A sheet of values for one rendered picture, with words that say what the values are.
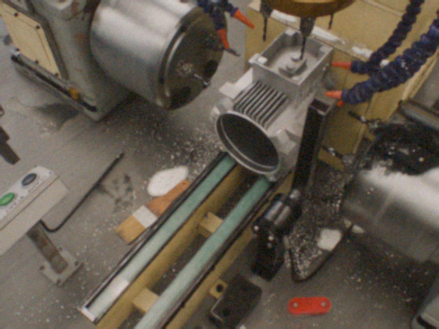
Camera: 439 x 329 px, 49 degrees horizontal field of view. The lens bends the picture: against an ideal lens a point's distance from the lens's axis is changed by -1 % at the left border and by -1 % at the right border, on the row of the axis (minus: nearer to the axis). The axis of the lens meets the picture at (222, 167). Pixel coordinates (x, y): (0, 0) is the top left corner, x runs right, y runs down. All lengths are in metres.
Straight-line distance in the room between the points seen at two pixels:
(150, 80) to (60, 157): 0.37
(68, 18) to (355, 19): 0.58
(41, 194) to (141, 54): 0.33
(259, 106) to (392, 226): 0.31
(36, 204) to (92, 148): 0.40
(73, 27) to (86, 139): 0.31
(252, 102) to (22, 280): 0.61
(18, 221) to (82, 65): 0.43
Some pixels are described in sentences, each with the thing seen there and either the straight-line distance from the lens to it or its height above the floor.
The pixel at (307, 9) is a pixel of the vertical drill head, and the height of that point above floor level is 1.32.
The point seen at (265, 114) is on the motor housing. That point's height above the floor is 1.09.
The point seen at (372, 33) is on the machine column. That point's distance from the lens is 1.06.
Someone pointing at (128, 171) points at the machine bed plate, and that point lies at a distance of 1.19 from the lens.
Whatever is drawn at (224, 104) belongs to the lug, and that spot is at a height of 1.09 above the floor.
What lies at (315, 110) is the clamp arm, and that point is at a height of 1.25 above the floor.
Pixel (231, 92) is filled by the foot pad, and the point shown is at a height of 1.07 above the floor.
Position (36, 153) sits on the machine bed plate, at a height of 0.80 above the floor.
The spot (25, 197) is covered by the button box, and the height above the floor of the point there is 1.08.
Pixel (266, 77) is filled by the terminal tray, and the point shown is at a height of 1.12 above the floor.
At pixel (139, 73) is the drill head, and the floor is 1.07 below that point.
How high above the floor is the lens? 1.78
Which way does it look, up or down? 57 degrees down
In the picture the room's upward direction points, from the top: 1 degrees counter-clockwise
